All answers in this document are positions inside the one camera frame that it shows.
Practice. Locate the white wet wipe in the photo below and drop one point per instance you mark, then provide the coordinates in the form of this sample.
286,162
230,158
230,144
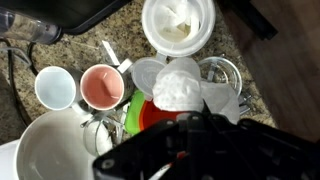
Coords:
179,88

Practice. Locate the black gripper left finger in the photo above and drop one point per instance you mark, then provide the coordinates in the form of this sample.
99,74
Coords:
141,156

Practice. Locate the white Lysol wipes canister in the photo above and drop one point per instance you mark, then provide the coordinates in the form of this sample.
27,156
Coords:
174,28

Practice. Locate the pink inside mug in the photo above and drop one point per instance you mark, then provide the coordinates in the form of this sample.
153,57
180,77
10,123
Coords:
104,87

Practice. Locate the white bowl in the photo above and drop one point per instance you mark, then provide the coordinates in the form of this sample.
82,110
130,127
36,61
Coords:
52,148

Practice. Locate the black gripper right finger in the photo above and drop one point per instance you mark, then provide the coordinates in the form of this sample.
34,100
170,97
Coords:
249,150

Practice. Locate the white mug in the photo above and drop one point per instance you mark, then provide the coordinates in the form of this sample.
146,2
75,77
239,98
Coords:
58,88

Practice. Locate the green plastic lid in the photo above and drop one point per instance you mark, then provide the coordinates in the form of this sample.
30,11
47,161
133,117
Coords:
133,113

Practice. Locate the red plastic lid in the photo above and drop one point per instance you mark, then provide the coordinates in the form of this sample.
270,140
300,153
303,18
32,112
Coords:
150,114

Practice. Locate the grey and black coffee machine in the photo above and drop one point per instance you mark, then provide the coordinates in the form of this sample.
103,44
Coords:
74,17

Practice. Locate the clear glass jar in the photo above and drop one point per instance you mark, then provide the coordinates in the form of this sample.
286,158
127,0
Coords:
220,70

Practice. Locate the clear water tank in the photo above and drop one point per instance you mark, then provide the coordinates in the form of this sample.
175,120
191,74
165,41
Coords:
20,27

